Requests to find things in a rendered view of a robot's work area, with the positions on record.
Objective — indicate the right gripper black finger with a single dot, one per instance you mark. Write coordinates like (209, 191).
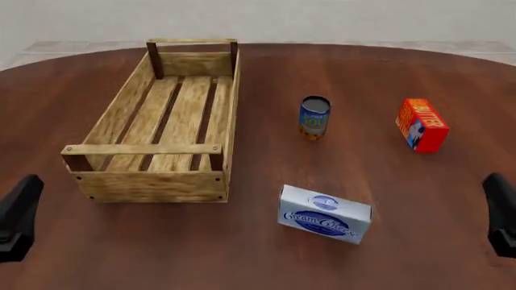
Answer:
(502, 202)

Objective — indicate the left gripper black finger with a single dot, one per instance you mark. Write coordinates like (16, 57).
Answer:
(22, 205)

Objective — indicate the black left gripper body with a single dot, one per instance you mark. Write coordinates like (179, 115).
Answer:
(14, 249)

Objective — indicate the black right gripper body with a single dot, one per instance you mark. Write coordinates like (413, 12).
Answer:
(504, 243)

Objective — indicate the white cream cheese box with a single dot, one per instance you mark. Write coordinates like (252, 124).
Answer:
(322, 216)

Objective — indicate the blue soup tin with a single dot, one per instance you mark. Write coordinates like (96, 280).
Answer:
(314, 121)

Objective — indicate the red butter box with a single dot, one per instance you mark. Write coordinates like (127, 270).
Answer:
(431, 133)

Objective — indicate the wooden slat tray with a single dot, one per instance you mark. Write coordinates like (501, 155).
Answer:
(161, 181)

